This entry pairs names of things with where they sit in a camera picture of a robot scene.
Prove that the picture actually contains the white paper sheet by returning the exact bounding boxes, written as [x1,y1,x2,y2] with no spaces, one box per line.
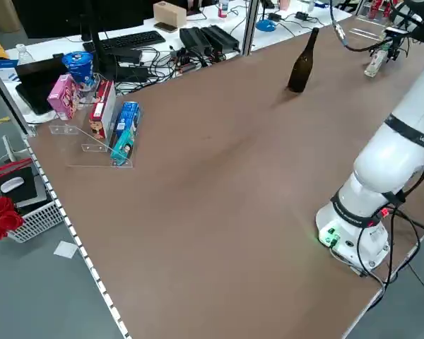
[52,241,80,259]

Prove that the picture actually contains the red artificial roses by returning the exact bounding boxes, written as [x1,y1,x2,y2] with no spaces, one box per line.
[0,196,25,242]

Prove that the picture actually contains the white plastic basket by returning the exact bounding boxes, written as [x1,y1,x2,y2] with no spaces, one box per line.
[0,158,65,244]

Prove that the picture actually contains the teal snack box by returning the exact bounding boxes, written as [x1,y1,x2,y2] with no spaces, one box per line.
[109,129,138,167]

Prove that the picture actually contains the dark smartphone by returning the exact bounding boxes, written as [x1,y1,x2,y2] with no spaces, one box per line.
[153,21,179,34]

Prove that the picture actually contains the black laptop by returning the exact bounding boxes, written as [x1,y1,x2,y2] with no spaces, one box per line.
[13,56,71,116]

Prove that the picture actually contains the red white snack box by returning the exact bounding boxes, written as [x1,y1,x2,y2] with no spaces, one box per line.
[88,80,117,139]

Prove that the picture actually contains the black monitor with stand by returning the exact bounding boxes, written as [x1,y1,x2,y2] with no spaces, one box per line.
[20,0,155,83]

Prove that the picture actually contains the clear drink bottle red label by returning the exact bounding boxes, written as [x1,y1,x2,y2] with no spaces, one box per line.
[363,44,390,78]

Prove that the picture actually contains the clear water bottle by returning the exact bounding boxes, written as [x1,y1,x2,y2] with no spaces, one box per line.
[15,43,35,66]

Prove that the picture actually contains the black mouse pad box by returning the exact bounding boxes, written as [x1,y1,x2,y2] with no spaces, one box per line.
[0,165,40,206]

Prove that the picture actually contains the white computer mouse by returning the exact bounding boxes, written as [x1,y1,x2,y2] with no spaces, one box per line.
[0,177,25,194]

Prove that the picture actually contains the black keyboard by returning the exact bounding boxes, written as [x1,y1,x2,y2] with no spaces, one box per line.
[83,30,166,54]

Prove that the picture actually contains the clear acrylic snack shelf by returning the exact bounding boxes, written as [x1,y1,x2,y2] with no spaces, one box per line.
[48,72,143,170]

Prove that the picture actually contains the blue cookie box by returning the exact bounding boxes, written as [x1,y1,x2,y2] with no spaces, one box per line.
[113,101,142,141]

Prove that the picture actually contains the blue white carton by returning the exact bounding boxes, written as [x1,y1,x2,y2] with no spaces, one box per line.
[0,58,21,83]

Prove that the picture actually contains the blue snack tub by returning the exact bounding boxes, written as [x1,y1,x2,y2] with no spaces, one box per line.
[61,51,95,93]

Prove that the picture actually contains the black finned power supply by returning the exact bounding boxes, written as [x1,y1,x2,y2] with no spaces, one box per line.
[200,24,241,53]
[179,27,213,54]

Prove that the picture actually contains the black arm base cable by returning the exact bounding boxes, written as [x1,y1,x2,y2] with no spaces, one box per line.
[353,192,424,287]

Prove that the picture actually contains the clear acrylic bottle shelf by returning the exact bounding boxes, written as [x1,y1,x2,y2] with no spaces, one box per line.
[348,0,396,39]

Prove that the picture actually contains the dark glass bottle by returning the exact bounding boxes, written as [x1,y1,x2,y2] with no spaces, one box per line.
[287,27,321,94]

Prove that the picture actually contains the pink snack box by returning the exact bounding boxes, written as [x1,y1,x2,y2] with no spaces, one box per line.
[46,74,81,120]

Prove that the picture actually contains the aluminium frame post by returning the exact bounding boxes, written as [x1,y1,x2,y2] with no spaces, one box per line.
[240,0,261,57]

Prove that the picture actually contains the brown cardboard box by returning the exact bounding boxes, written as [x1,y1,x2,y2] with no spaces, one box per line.
[152,0,189,29]

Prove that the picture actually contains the blue desk lamp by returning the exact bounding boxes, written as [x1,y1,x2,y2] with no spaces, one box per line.
[255,0,279,32]

